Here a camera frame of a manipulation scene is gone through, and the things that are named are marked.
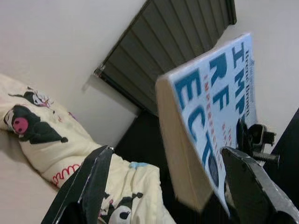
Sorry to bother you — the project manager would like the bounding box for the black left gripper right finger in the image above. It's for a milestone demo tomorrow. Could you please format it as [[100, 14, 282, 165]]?
[[221, 146, 299, 224]]

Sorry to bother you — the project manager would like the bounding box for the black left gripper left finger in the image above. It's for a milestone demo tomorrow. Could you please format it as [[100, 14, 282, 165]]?
[[42, 144, 115, 224]]

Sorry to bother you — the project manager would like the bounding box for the white book with blue letters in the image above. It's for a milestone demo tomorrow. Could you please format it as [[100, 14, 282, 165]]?
[[155, 32, 260, 221]]

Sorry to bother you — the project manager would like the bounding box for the cream blanket with cartoon print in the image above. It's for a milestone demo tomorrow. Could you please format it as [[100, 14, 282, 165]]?
[[0, 73, 178, 224]]

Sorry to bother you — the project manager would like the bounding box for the black furniture panel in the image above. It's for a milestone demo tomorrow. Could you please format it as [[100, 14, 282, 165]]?
[[263, 111, 299, 203]]

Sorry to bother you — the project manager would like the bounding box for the black metal screw clamp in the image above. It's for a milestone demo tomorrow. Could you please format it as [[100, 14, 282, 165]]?
[[235, 118, 281, 164]]

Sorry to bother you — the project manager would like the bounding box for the dark grey window blind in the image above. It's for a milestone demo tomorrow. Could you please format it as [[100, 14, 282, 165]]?
[[94, 0, 238, 116]]

